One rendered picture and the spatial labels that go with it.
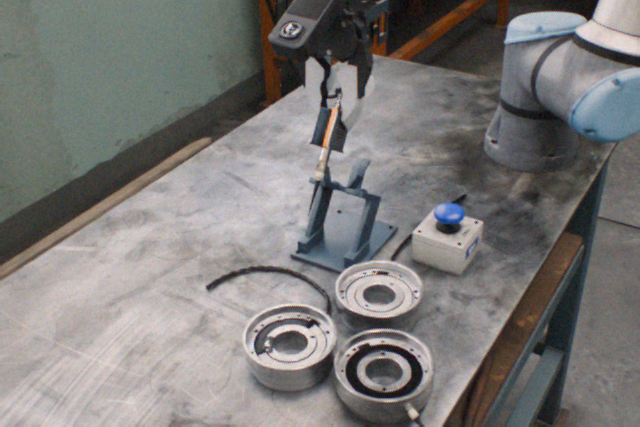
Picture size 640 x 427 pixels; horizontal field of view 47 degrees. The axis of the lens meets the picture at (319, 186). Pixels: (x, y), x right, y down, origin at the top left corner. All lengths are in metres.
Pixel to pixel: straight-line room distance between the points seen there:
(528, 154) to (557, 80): 0.16
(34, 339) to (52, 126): 1.66
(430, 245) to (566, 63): 0.32
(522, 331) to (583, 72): 0.46
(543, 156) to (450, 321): 0.40
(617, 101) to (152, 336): 0.66
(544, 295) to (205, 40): 2.01
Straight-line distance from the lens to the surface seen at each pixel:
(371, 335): 0.84
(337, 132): 0.90
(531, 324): 1.31
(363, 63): 0.86
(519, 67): 1.17
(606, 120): 1.06
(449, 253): 0.97
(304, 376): 0.81
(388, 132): 1.32
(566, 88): 1.08
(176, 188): 1.19
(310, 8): 0.83
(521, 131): 1.21
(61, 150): 2.62
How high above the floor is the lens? 1.41
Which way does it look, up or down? 32 degrees down
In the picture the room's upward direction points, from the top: 2 degrees counter-clockwise
